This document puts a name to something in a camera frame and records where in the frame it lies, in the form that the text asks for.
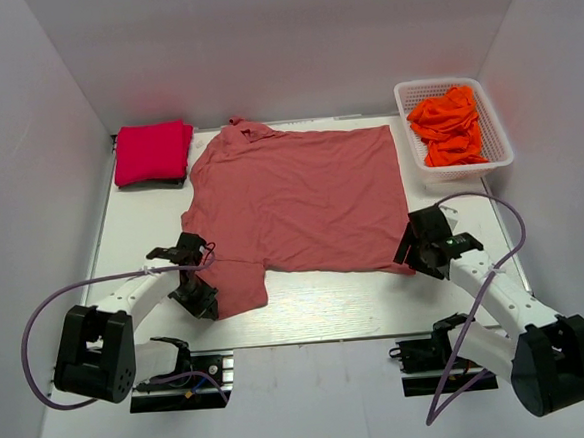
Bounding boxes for salmon pink t-shirt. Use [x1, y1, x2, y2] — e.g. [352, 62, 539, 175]
[181, 118, 408, 319]

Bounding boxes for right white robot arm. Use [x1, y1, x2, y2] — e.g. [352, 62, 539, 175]
[394, 204, 584, 417]

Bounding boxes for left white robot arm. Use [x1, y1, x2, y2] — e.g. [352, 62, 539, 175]
[53, 232, 219, 404]

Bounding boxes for white plastic mesh basket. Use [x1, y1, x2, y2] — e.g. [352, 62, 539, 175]
[394, 77, 514, 183]

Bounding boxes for orange crumpled t-shirt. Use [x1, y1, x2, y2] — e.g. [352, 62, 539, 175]
[406, 85, 487, 167]

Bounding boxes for folded magenta t-shirt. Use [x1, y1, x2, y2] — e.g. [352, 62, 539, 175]
[114, 120, 194, 188]

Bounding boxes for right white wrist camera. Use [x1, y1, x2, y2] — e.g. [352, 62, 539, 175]
[438, 204, 459, 231]

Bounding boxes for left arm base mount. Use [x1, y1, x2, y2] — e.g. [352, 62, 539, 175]
[129, 337, 234, 414]

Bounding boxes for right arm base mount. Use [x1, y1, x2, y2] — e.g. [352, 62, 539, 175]
[388, 314, 498, 397]

